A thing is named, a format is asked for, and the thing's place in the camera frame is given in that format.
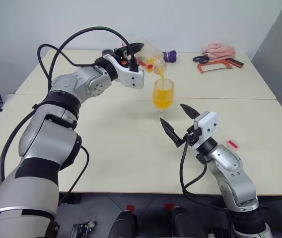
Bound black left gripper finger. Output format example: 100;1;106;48
126;42;145;53

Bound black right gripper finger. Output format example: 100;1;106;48
160;118;181;144
180;104;201;121

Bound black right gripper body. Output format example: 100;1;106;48
177;125;201;149

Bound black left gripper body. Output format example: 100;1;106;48
113;46;132;66

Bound clear orange juice bottle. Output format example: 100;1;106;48
125;33;168;76

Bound clear wine glass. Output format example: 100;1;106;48
152;78;176;128

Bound orange hacksaw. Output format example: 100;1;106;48
197;58;245;74

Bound pink fluffy towel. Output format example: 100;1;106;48
202;42;236;60

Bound dark rounded shape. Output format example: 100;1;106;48
172;207;199;238
112;210;138;238

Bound small metal wheeled base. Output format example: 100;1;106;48
72;221;97;238

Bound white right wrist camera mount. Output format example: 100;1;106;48
193;111;218;150

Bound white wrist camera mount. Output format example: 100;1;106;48
193;111;218;150
103;54;146;90

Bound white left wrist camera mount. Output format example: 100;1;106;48
103;54;146;90

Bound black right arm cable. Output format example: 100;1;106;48
179;138;233;224

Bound black-handled scissors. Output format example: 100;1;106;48
192;55;210;63

